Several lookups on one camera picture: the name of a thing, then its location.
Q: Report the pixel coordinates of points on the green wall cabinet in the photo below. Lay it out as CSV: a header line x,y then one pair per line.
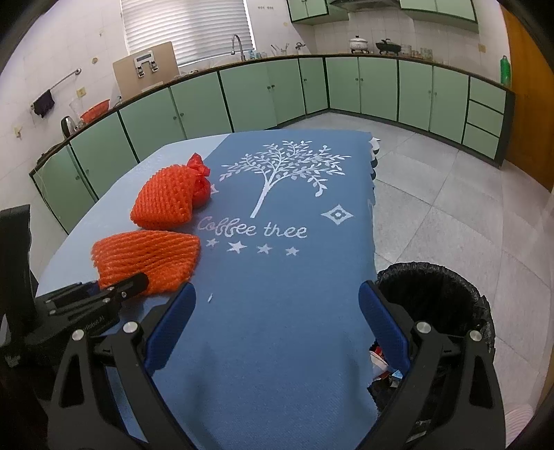
x,y
437,8
316,9

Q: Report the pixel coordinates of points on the dark hanging cloth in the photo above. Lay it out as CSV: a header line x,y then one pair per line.
x,y
44,104

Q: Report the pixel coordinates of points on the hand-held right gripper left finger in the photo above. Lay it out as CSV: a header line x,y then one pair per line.
x,y
171,329

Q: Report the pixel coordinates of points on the red plastic basin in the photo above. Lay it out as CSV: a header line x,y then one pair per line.
x,y
95,111

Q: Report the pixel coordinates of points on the white lidded pot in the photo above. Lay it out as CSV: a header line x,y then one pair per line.
x,y
359,44

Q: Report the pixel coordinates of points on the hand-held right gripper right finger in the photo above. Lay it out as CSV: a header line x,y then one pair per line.
x,y
385,324

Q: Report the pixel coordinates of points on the green plastic bottle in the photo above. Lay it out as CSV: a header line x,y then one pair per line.
x,y
505,71

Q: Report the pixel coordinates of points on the crumpled packaging pile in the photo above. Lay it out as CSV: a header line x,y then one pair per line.
x,y
381,363

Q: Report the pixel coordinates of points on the clear plastic pitcher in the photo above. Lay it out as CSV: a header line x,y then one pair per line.
x,y
75,108

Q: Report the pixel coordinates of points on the range hood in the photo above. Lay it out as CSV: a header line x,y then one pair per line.
x,y
363,2

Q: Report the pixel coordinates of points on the large orange foam net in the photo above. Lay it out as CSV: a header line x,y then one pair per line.
x,y
164,194

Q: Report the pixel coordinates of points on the red plastic bag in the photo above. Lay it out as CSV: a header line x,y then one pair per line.
x,y
199,166

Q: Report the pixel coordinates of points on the green kitchen base cabinets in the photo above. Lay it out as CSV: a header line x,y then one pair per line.
x,y
259,95

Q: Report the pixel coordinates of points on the brown cardboard box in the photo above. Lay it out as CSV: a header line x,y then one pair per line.
x,y
125,80

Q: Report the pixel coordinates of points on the light blue tablecloth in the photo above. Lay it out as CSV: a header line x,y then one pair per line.
x,y
112,190

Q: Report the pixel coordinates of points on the curved steel faucet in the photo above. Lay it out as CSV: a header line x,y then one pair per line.
x,y
238,43

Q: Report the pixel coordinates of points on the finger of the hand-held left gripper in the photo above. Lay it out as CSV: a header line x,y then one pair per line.
x,y
95,307

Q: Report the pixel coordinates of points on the steel electric kettle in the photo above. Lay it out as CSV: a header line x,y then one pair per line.
x,y
68,127

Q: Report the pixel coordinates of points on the pink striped cloth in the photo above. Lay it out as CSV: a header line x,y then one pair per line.
x,y
519,426

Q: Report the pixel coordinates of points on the black wok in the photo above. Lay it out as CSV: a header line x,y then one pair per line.
x,y
387,45

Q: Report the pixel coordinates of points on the brown wooden door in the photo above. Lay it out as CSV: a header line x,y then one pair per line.
x,y
532,108

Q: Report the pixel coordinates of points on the white window blind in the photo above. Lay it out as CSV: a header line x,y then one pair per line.
x,y
186,26

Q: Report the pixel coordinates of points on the bin with black bag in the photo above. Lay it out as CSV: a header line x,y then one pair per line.
x,y
433,294

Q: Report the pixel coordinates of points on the steel towel rail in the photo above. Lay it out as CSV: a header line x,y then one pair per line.
x,y
65,80

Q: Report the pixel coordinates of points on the blue tree print mat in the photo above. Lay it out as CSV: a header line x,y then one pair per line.
x,y
277,324

